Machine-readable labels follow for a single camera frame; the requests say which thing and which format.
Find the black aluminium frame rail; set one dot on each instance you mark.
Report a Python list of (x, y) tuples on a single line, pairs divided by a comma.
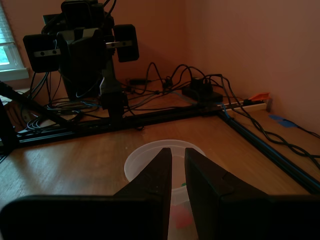
[(150, 120), (262, 144)]

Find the blue tape patch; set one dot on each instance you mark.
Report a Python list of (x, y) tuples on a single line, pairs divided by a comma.
[(280, 118)]

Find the green rectangular block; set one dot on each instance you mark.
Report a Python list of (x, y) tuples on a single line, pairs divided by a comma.
[(183, 185)]

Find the small black inline adapter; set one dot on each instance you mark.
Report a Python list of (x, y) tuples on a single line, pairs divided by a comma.
[(140, 81)]

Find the white power strip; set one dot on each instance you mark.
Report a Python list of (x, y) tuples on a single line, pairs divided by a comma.
[(252, 106)]

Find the translucent plastic cup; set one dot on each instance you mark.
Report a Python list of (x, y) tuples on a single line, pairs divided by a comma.
[(140, 160)]

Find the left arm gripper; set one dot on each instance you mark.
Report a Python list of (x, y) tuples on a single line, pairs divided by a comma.
[(41, 62)]

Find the black diagonal frame brace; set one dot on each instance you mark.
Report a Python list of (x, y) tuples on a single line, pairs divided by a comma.
[(32, 103)]

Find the black power adapter brick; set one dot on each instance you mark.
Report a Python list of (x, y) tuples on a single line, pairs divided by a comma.
[(202, 90)]

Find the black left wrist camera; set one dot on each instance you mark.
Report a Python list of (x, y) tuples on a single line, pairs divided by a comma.
[(75, 12)]

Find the orange plastic clip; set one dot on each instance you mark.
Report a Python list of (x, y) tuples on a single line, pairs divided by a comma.
[(260, 96)]

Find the black aluminium frame post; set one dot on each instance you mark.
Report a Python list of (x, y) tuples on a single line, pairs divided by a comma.
[(8, 130)]

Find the white window with blind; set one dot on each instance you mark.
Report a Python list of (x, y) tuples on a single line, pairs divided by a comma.
[(7, 37)]

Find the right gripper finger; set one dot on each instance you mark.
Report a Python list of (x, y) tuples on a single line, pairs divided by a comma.
[(250, 217), (100, 217)]

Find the red rectangular block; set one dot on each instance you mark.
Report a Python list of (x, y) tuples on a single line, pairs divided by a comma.
[(180, 217)]

